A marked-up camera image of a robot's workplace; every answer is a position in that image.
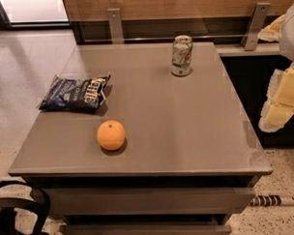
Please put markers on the orange fruit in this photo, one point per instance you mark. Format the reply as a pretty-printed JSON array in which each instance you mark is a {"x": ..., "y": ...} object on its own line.
[{"x": 111, "y": 135}]

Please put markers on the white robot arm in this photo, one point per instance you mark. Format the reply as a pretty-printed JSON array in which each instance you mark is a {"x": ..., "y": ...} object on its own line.
[{"x": 282, "y": 31}]

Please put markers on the grey cabinet drawer unit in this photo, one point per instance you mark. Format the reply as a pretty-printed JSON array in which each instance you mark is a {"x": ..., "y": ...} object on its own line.
[{"x": 146, "y": 205}]

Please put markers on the striped black white rod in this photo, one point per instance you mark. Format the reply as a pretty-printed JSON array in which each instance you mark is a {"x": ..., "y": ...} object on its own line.
[{"x": 272, "y": 200}]

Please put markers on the green white 7up can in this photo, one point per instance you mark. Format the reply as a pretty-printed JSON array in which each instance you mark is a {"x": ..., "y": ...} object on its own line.
[{"x": 181, "y": 55}]

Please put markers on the right metal wall bracket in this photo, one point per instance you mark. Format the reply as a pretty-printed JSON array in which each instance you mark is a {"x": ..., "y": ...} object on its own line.
[{"x": 257, "y": 20}]

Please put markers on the left metal wall bracket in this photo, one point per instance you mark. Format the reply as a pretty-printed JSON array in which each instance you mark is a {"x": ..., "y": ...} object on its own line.
[{"x": 116, "y": 26}]

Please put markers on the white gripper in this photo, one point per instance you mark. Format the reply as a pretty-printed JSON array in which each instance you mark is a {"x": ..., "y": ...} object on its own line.
[{"x": 290, "y": 35}]

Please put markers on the metal wall bracket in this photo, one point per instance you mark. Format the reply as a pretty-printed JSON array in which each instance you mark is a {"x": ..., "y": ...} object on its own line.
[
  {"x": 116, "y": 26},
  {"x": 257, "y": 20}
]

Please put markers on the blue chip bag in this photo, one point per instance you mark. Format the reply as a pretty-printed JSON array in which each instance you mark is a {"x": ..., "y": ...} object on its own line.
[{"x": 75, "y": 94}]

